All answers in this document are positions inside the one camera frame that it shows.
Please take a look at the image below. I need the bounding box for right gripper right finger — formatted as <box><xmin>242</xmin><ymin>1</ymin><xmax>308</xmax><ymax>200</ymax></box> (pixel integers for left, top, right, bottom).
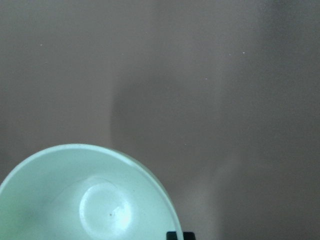
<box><xmin>183</xmin><ymin>231</ymin><xmax>196</xmax><ymax>240</ymax></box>

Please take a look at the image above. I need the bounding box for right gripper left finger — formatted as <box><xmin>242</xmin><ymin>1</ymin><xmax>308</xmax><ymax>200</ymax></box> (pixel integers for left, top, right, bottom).
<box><xmin>166</xmin><ymin>231</ymin><xmax>178</xmax><ymax>240</ymax></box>

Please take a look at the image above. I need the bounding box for green bowl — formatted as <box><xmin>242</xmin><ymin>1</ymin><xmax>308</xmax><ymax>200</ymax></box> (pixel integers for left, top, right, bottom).
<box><xmin>0</xmin><ymin>144</ymin><xmax>183</xmax><ymax>240</ymax></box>

